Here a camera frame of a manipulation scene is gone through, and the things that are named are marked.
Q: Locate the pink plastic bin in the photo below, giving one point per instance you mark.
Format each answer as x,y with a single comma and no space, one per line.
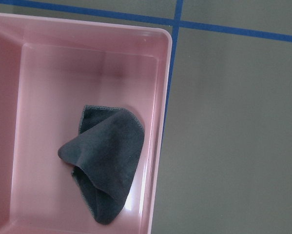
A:
49,70

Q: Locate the dark grey cloth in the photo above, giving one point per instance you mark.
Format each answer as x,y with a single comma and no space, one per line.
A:
104,156

